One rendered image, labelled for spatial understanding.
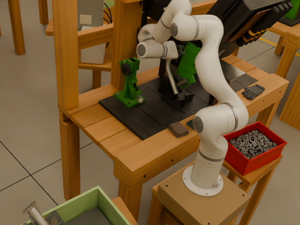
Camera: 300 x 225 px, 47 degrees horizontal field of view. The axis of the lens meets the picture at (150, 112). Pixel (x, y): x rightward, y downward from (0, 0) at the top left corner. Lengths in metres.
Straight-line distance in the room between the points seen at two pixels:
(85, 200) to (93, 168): 1.38
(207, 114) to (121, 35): 0.90
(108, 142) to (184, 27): 0.76
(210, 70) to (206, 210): 0.59
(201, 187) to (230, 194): 0.14
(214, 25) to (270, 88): 1.17
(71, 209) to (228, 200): 0.68
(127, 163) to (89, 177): 1.17
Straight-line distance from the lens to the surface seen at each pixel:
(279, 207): 2.99
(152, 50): 1.79
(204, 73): 1.37
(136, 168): 1.67
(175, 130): 1.87
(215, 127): 1.31
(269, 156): 2.00
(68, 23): 1.78
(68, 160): 2.30
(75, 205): 1.50
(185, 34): 1.38
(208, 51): 1.39
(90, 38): 2.00
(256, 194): 2.34
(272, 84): 2.60
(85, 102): 2.09
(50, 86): 3.83
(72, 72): 1.91
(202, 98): 2.21
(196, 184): 1.58
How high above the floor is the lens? 2.11
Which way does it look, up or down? 37 degrees down
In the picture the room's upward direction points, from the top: 8 degrees clockwise
